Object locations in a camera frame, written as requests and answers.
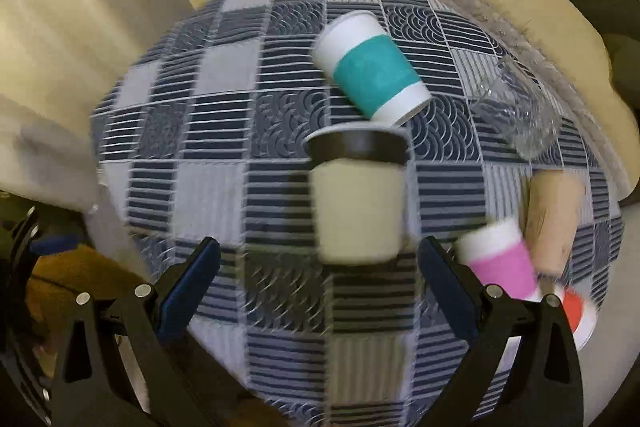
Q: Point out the red banded white cup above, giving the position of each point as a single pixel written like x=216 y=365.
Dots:
x=581 y=313

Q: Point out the black banded white paper cup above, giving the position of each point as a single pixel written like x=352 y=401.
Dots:
x=357 y=182

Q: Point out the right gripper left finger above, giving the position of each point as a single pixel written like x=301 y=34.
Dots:
x=91 y=386

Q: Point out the cream sofa seat cover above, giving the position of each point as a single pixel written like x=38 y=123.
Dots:
x=556 y=42

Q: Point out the clear glass cup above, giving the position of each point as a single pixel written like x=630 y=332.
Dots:
x=517 y=108

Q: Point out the beige paper cup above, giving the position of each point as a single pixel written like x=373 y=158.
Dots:
x=553 y=214

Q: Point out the teal banded white cup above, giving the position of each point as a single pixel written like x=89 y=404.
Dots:
x=360 y=58

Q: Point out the blue patterned tablecloth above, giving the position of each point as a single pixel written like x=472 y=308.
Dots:
x=205 y=136

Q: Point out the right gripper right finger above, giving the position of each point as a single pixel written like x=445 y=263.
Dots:
x=544 y=387

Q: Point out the pink banded white cup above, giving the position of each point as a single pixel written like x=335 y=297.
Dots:
x=497 y=254

